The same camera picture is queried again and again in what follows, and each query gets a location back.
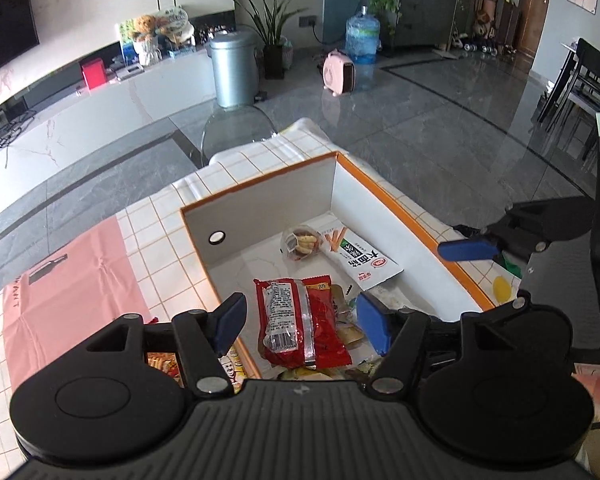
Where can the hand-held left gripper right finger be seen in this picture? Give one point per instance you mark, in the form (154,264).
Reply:
(372,322)

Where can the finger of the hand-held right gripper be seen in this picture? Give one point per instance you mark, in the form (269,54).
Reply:
(467,251)

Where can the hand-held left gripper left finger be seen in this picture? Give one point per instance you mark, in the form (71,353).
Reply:
(230,322)

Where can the red snack packet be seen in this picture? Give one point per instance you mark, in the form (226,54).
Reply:
(320,330)

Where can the orange cardboard box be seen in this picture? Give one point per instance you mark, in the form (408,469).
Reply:
(280,195)

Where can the beige snack packet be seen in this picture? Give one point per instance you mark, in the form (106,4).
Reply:
(347,332)

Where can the cartoon print snack packet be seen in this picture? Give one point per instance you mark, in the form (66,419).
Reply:
(232,370)

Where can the white snack packet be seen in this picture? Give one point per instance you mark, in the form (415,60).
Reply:
(375,265)

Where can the yellow snack packet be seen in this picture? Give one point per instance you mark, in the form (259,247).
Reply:
(310,375)

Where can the small clear snack cup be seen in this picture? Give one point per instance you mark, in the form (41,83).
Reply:
(300,242)

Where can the checked lemon-print tablecloth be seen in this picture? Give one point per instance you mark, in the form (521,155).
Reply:
(155,210)

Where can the clear plastic chair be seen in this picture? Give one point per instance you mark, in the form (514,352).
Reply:
(237,130)

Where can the black dining chair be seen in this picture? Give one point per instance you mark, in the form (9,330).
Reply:
(587,85)

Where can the pink heater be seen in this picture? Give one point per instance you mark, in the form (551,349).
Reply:
(339,72)

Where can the blue water bottle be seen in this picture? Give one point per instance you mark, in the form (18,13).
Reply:
(363,35)

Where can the white TV console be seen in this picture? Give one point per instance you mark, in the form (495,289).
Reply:
(130,95)

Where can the dark grey cabinet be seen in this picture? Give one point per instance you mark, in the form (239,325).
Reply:
(427,5)

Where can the wooden door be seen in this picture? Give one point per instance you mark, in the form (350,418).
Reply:
(536,10)

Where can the silver trash can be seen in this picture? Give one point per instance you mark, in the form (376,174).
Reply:
(234,70)

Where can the red box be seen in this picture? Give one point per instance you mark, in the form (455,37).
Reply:
(95,74)

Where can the long-leaf potted plant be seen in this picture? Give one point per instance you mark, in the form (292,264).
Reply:
(275,25)

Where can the dried flower bouquet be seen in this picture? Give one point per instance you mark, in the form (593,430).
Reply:
(147,35)

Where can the decorative plate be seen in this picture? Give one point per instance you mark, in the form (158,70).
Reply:
(175,20)

